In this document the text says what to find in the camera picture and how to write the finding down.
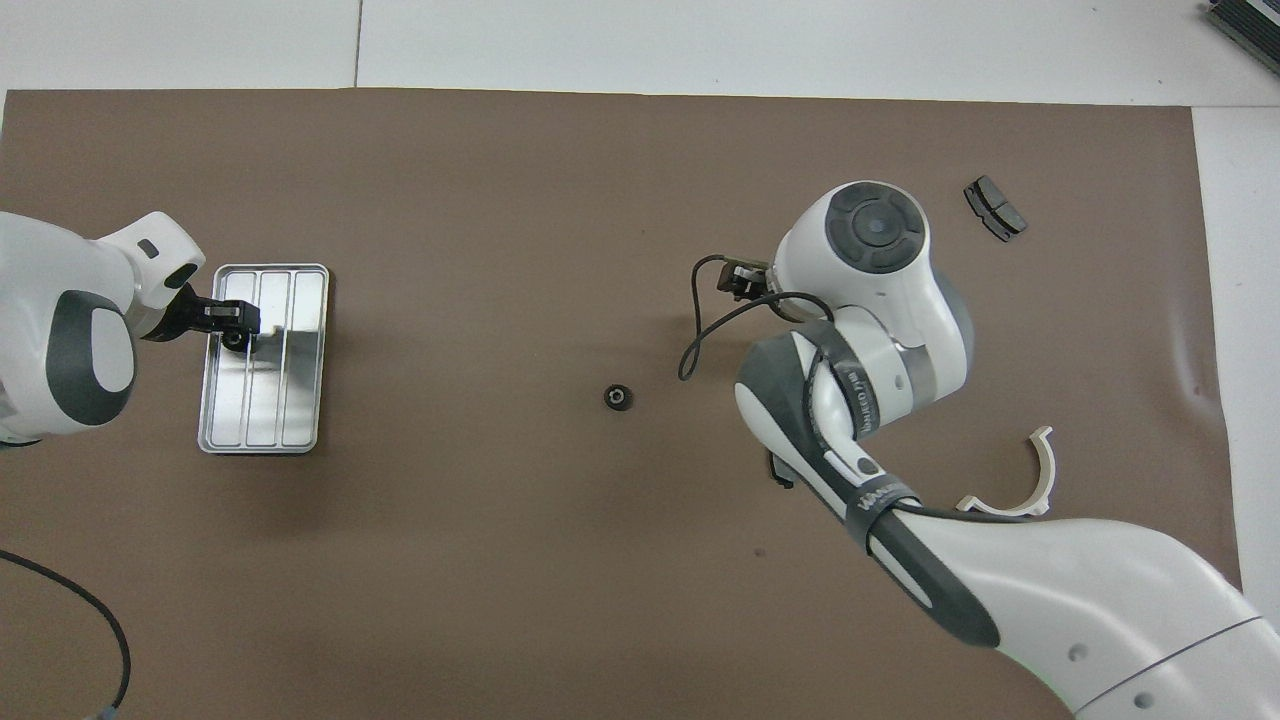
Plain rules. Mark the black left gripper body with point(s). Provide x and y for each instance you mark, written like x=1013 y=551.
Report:
x=180 y=315

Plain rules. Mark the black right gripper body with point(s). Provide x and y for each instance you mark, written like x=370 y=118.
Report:
x=752 y=280

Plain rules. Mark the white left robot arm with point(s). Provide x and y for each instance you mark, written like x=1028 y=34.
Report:
x=60 y=300

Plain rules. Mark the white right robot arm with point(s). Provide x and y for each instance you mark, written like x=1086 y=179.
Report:
x=880 y=320

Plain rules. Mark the silver metal tray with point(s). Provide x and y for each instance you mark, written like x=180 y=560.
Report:
x=290 y=400

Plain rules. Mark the long grey brake pad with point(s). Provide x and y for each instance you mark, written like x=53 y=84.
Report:
x=779 y=480

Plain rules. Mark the short grey brake pad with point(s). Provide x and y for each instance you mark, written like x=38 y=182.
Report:
x=995 y=207

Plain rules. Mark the brown table mat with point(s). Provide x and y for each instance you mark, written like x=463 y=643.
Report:
x=500 y=200

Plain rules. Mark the dark ribbed device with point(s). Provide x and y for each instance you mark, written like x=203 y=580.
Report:
x=1250 y=25

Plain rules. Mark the white curved plastic bracket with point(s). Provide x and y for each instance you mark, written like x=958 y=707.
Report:
x=1047 y=475

